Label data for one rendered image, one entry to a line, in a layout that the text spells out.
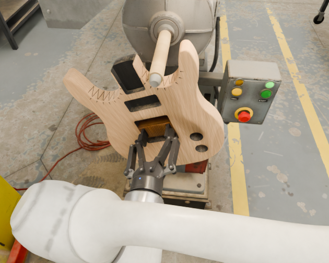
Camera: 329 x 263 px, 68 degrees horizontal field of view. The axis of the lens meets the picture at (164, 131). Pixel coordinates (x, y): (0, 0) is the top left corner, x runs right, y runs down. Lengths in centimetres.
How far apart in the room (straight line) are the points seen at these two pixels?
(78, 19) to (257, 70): 57
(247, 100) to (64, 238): 66
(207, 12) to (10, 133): 204
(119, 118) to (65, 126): 161
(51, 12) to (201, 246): 38
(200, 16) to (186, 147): 36
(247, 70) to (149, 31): 32
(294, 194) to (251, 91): 126
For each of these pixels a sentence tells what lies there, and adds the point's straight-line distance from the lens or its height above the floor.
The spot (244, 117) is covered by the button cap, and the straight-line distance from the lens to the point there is 85.
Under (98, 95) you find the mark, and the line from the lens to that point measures 67.
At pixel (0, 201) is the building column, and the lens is 161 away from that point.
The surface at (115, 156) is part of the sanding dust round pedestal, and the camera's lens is 194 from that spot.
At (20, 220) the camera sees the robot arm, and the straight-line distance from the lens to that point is 39.
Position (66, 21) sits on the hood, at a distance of 43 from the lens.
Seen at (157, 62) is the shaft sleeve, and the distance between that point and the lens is 54.
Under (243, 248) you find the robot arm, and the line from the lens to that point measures 31.
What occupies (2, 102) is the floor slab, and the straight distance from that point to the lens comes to 278.
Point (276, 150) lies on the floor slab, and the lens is 213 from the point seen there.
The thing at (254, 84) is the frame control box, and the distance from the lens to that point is 80.
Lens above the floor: 157
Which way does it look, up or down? 49 degrees down
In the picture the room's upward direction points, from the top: straight up
